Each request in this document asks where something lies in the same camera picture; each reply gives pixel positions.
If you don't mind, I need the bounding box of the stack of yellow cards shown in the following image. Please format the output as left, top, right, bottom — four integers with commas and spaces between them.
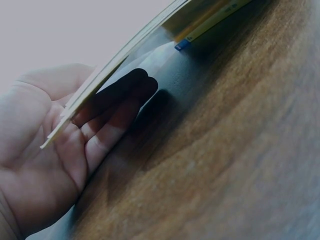
39, 0, 191, 150

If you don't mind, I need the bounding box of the person's left hand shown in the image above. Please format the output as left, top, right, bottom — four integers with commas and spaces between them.
0, 63, 160, 240

